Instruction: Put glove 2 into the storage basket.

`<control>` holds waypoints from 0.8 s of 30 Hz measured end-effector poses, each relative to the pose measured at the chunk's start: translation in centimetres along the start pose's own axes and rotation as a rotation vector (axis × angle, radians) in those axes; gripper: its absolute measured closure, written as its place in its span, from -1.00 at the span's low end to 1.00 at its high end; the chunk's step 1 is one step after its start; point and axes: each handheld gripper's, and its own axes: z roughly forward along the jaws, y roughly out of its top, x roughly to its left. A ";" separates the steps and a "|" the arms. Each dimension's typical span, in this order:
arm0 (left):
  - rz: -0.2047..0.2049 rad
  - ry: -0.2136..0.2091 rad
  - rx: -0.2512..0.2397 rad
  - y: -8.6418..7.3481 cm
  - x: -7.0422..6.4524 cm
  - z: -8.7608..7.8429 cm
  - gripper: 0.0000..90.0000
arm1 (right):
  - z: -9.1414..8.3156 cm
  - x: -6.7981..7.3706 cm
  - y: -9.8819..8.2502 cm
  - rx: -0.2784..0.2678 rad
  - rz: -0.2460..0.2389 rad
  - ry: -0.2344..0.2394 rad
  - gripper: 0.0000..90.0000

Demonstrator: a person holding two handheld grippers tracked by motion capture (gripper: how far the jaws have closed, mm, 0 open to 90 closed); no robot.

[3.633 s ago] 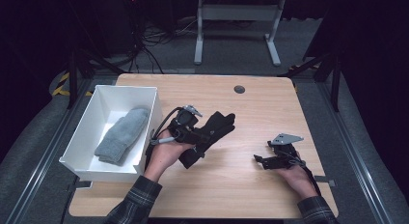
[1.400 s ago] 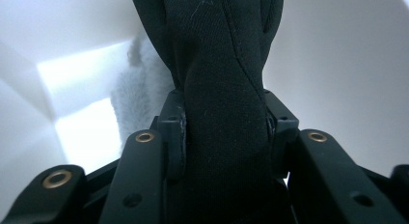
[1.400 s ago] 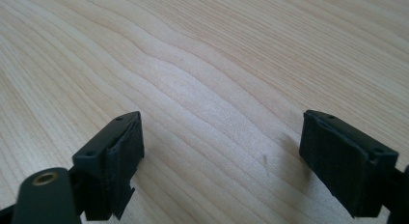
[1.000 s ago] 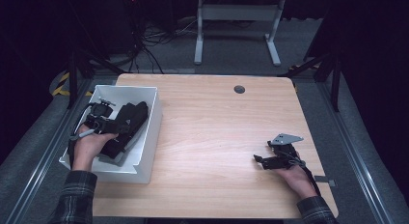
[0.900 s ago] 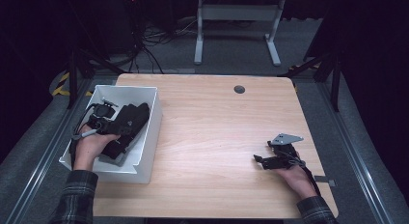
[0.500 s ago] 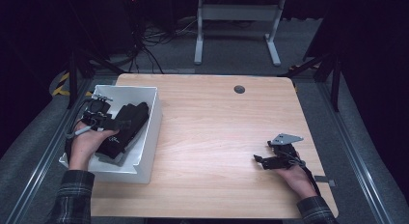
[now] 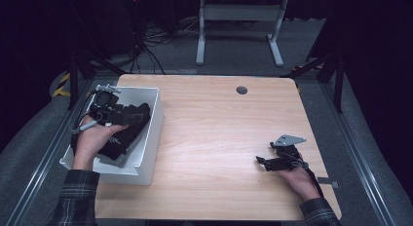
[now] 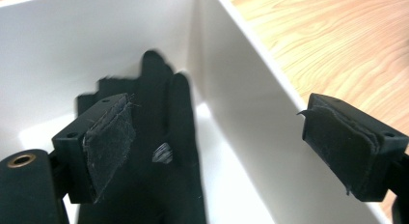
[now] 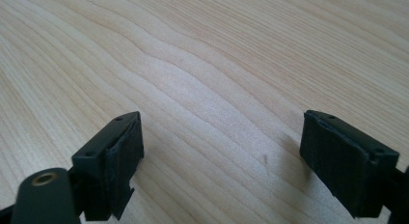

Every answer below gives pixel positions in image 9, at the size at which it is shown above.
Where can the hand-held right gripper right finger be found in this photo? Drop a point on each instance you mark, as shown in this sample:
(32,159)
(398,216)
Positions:
(344,159)

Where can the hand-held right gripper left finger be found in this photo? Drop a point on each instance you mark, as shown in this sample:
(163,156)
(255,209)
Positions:
(109,159)

